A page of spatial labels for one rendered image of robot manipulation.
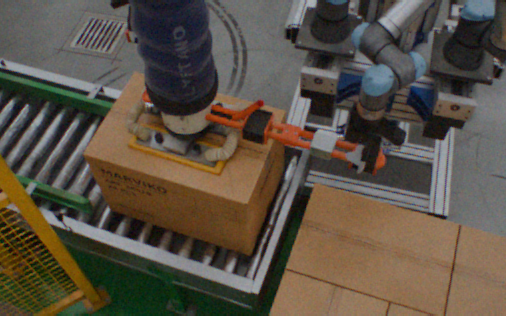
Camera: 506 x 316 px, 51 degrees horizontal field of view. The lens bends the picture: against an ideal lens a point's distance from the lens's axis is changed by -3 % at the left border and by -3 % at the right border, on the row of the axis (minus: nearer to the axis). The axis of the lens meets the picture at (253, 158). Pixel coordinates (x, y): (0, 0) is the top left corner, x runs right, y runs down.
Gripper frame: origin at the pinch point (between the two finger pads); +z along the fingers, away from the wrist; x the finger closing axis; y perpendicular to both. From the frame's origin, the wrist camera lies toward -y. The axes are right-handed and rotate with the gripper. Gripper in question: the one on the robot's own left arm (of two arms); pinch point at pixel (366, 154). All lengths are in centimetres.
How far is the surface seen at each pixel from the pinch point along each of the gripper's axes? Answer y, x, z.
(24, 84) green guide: 156, -18, 45
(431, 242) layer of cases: -33, -8, 54
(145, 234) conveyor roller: 72, 27, 54
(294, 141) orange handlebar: 22.0, 3.3, -0.7
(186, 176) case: 53, 18, 14
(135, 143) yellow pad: 74, 14, 12
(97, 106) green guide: 118, -18, 46
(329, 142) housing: 11.8, 0.1, -0.9
